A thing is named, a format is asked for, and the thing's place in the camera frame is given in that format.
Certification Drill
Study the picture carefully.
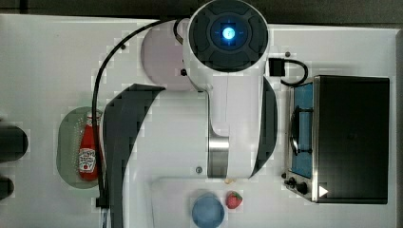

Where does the red strawberry near bowl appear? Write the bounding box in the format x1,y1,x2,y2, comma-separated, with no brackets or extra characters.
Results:
225,191,243,209

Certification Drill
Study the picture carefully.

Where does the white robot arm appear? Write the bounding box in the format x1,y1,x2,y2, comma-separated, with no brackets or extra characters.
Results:
101,0,277,228

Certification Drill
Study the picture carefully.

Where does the small black cylinder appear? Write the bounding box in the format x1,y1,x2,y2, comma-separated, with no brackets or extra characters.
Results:
0,177,14,200

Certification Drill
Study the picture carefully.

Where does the red ketchup bottle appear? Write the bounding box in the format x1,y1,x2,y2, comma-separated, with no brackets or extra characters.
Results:
78,112,98,181

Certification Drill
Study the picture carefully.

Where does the green oval strainer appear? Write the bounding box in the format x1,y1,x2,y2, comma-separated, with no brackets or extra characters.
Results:
56,106,99,189

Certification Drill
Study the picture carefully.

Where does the blue bowl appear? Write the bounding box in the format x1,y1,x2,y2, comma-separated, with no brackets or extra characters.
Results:
191,189,225,228

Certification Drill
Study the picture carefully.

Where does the black toaster oven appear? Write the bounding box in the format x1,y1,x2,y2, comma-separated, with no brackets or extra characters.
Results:
282,75,390,204

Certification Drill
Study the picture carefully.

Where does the large black cylinder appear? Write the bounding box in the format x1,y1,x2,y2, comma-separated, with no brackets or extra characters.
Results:
0,125,29,162

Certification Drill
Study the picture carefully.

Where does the grey round plate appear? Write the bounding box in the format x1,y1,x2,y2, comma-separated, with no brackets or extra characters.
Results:
141,19,194,91

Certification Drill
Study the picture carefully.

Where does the peeled banana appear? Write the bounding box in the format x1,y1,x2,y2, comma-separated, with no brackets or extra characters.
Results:
224,179,237,184

